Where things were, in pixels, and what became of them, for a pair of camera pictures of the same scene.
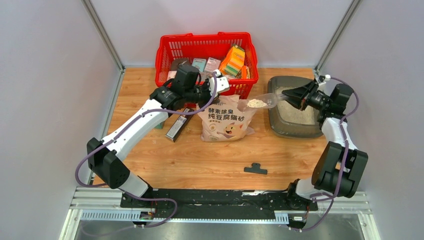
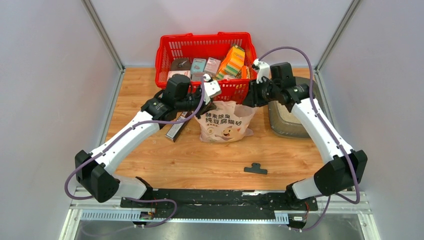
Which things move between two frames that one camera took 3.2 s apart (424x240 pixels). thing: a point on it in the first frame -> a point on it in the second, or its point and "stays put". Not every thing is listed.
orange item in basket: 244,72 stays put
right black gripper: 300,96 -> 252,99
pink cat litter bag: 222,121 stays put
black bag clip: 255,168 stays put
